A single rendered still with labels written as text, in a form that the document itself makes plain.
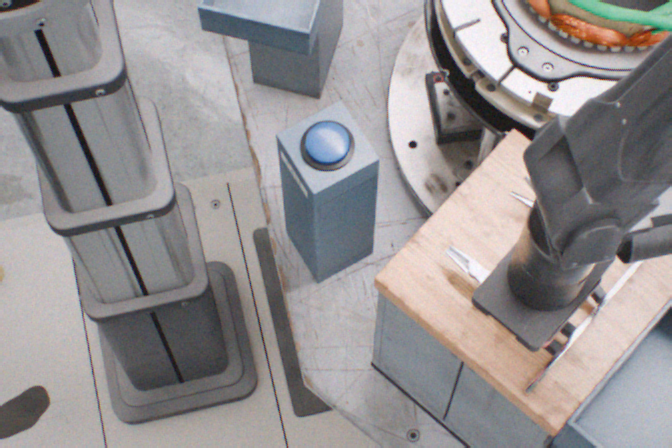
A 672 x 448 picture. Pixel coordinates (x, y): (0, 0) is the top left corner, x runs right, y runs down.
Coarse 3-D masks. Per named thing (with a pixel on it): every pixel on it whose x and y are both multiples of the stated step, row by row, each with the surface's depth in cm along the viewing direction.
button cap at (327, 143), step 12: (312, 132) 122; (324, 132) 122; (336, 132) 122; (312, 144) 121; (324, 144) 121; (336, 144) 121; (348, 144) 122; (312, 156) 121; (324, 156) 121; (336, 156) 121
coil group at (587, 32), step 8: (552, 16) 117; (560, 16) 116; (568, 16) 116; (568, 24) 116; (576, 24) 116; (584, 24) 115; (568, 32) 117; (576, 32) 116; (584, 32) 116; (592, 32) 115; (600, 32) 115; (608, 32) 115; (616, 32) 115; (584, 40) 117; (592, 40) 116; (600, 40) 116; (608, 40) 116; (616, 40) 116; (624, 40) 116
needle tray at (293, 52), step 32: (224, 0) 129; (256, 0) 129; (288, 0) 129; (320, 0) 125; (224, 32) 127; (256, 32) 126; (288, 32) 124; (320, 32) 140; (256, 64) 149; (288, 64) 147; (320, 64) 146; (320, 96) 152
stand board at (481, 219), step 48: (528, 144) 119; (480, 192) 117; (528, 192) 117; (432, 240) 116; (480, 240) 116; (384, 288) 115; (432, 288) 114; (624, 288) 114; (480, 336) 113; (624, 336) 113; (528, 384) 111; (576, 384) 111
